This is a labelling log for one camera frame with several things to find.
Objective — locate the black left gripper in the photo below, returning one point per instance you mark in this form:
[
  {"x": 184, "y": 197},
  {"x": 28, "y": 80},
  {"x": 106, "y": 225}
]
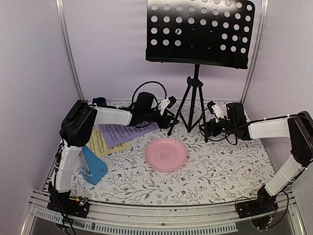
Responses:
[{"x": 165, "y": 123}]

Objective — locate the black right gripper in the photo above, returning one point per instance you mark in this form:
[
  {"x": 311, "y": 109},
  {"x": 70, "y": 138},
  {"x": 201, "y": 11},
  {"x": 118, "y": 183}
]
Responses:
[{"x": 210, "y": 124}]

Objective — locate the purple sheet music page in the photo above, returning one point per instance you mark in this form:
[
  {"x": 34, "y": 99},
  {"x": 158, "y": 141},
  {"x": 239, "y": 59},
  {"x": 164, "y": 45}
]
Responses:
[{"x": 118, "y": 134}]

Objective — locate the black music stand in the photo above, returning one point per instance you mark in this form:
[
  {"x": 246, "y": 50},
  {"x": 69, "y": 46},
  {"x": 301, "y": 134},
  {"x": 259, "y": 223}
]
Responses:
[{"x": 199, "y": 32}]

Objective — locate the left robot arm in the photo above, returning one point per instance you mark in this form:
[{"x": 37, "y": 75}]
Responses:
[{"x": 77, "y": 127}]

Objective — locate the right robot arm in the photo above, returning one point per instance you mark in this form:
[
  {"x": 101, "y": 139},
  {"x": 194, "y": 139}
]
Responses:
[{"x": 288, "y": 139}]

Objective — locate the pink plate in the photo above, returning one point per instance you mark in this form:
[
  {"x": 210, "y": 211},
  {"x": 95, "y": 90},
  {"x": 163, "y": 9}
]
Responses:
[{"x": 165, "y": 154}]

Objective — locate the floral table mat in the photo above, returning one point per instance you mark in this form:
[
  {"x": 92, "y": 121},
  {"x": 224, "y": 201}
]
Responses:
[{"x": 214, "y": 172}]

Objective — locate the dark blue cup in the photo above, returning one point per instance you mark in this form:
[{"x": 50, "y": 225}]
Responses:
[{"x": 99, "y": 101}]

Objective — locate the yellow sheet music page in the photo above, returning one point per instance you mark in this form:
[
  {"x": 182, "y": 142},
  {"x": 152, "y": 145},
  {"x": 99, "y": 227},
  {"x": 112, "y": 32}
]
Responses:
[{"x": 99, "y": 147}]

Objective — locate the blue metronome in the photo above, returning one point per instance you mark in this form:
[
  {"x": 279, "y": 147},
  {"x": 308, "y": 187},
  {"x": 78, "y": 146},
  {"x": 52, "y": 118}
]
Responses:
[{"x": 92, "y": 168}]

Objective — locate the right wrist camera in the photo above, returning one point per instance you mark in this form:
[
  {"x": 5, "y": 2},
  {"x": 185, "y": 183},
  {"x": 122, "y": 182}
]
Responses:
[{"x": 215, "y": 110}]

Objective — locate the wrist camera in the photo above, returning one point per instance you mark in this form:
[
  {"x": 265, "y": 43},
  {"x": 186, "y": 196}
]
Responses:
[
  {"x": 215, "y": 110},
  {"x": 166, "y": 103}
]

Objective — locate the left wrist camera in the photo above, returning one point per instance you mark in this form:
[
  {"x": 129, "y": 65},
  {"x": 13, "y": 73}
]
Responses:
[{"x": 166, "y": 103}]

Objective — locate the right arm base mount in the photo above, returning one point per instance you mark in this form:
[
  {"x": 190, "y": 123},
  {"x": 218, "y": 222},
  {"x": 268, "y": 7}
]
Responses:
[{"x": 256, "y": 208}]

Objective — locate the aluminium front rail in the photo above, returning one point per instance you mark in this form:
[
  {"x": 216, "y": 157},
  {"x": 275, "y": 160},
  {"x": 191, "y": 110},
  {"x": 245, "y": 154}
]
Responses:
[{"x": 114, "y": 219}]

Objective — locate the right aluminium frame post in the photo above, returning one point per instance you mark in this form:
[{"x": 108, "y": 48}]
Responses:
[{"x": 258, "y": 30}]

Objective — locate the aluminium frame post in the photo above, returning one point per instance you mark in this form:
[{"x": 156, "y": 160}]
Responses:
[
  {"x": 258, "y": 30},
  {"x": 66, "y": 40}
]

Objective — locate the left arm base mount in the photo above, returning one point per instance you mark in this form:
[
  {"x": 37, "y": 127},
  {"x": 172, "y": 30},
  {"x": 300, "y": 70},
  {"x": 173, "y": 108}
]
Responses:
[{"x": 62, "y": 203}]

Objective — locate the left aluminium frame post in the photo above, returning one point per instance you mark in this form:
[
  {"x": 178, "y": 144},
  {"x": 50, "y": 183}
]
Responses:
[{"x": 66, "y": 40}]

